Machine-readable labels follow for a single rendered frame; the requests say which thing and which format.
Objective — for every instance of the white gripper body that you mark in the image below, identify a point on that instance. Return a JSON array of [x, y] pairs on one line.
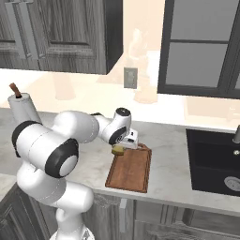
[[130, 144]]

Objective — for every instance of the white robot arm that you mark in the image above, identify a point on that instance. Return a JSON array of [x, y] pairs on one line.
[[40, 146]]

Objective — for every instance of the yellow green sponge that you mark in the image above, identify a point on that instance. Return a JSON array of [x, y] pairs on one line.
[[117, 150]]

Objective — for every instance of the brown wooden cutting board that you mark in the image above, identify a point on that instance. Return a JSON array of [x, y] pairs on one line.
[[131, 168]]

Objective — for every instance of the grey wood lower cupboard door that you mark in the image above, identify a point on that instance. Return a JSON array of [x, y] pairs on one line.
[[106, 215], [18, 215], [156, 222]]

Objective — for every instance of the grey wood cupboard door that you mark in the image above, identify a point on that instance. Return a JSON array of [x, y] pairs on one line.
[[156, 222], [106, 215], [75, 37], [15, 61], [18, 215]]

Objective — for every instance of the black sink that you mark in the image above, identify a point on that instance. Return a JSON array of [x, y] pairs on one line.
[[209, 165]]

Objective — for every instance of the grey tap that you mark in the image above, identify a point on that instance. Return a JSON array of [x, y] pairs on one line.
[[237, 135]]

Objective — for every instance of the white paper towel roll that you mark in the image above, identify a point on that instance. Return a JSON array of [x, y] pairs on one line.
[[22, 108]]

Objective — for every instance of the grey wood lower cupboard panel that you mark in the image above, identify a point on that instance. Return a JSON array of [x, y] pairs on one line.
[[215, 226]]

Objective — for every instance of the grey wood upper cupboard door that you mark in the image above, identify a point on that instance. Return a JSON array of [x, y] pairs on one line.
[[15, 61], [75, 37]]

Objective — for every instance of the dark framed glass cupboard door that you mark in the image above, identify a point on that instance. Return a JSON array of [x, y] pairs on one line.
[[197, 43]]

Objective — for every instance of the brown paper towel holder rod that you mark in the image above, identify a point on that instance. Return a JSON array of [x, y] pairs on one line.
[[15, 90]]

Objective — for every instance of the grey wall outlet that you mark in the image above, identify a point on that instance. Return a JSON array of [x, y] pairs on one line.
[[130, 78]]

